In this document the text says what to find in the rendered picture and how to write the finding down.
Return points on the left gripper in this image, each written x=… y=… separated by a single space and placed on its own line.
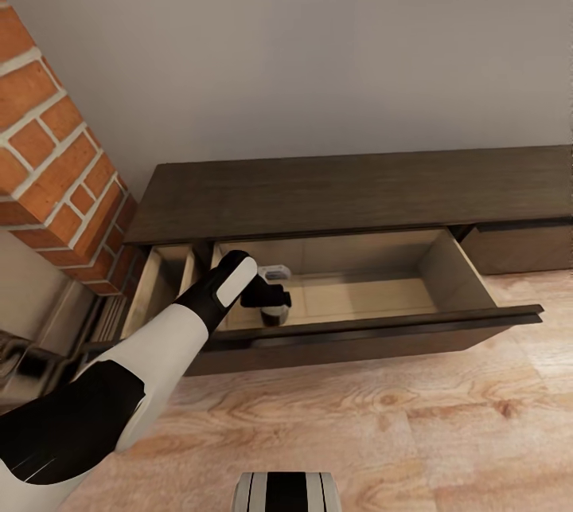
x=270 y=296

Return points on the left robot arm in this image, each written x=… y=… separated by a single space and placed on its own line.
x=50 y=445

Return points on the wood fireplace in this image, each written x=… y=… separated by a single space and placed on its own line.
x=45 y=318

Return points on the pillar candle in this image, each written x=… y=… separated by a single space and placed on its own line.
x=275 y=316

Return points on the robot trunk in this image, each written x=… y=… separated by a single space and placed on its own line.
x=286 y=491

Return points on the cabinet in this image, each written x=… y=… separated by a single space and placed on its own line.
x=385 y=251

